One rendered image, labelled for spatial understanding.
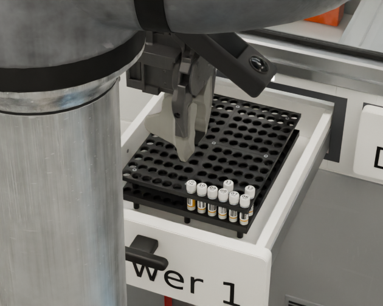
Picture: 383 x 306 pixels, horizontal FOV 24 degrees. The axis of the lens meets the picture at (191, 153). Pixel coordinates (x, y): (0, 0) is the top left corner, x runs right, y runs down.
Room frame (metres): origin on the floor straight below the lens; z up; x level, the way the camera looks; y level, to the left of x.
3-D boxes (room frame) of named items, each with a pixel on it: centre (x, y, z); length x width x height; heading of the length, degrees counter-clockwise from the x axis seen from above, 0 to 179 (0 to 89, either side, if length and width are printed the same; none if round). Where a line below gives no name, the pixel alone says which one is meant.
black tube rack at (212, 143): (0.94, -0.03, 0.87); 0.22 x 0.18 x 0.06; 157
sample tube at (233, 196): (0.82, -0.05, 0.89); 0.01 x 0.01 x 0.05
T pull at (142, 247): (0.73, 0.06, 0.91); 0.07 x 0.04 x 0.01; 67
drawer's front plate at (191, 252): (0.76, 0.05, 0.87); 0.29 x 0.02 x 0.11; 67
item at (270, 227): (0.95, -0.03, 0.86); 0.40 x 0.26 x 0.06; 157
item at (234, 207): (0.85, 0.01, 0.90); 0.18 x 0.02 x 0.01; 67
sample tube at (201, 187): (0.84, -0.01, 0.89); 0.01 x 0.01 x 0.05
